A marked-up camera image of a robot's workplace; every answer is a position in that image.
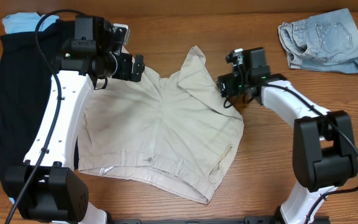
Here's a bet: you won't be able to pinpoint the black garment with white logo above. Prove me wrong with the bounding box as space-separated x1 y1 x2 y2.
0 21 75 191

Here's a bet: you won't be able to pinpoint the folded light blue denim shorts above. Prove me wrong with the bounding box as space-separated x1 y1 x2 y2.
278 8 358 74

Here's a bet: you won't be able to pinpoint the light blue garment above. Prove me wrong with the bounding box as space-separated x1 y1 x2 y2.
0 12 60 205

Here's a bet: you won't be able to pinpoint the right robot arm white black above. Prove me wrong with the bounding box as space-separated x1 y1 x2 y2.
217 47 358 223

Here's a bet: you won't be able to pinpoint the beige cotton shorts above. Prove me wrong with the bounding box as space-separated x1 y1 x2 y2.
78 47 244 204

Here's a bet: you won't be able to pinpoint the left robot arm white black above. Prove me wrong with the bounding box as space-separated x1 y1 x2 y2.
4 13 144 223

